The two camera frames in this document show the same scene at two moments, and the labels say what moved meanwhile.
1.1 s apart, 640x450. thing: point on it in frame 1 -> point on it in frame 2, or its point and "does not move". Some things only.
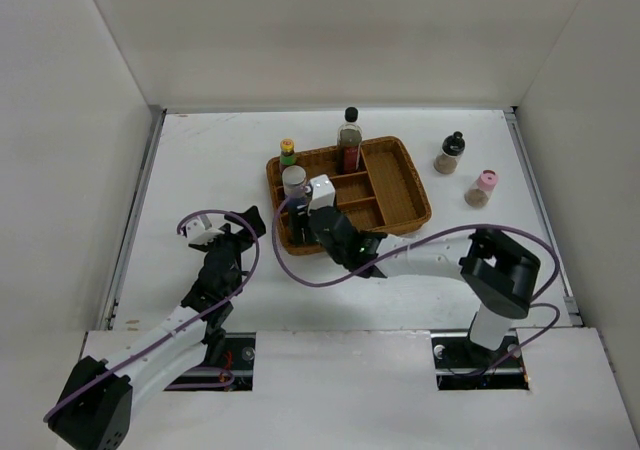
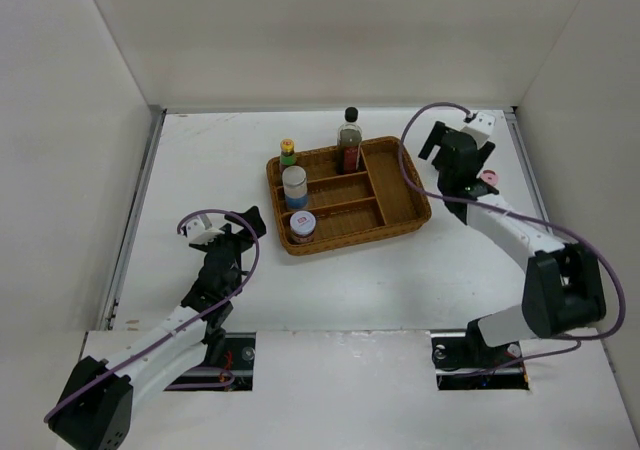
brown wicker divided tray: x=386 y=196 does not move
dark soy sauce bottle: x=349 y=142 does not move
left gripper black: x=237 y=237 does not move
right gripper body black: x=300 y=218 -> x=442 y=181
